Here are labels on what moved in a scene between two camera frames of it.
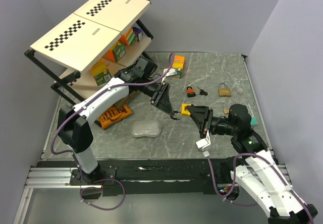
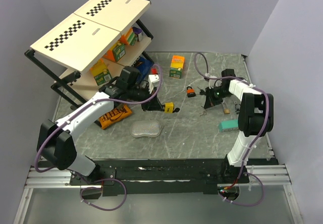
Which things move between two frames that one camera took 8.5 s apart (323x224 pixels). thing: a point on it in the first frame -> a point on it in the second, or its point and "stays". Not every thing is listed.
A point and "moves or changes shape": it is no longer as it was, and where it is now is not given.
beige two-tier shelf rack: [91, 48] stays
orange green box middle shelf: [116, 53] stays
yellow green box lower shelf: [101, 72] stays
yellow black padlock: [184, 112] moves or changes shape
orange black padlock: [191, 92] stays
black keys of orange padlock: [202, 92] stays
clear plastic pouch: [148, 128] stays
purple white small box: [139, 34] stays
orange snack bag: [113, 114] stays
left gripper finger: [162, 101] -> [154, 105]
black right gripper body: [221, 125] -> [217, 94]
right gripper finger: [199, 113] -> [209, 103]
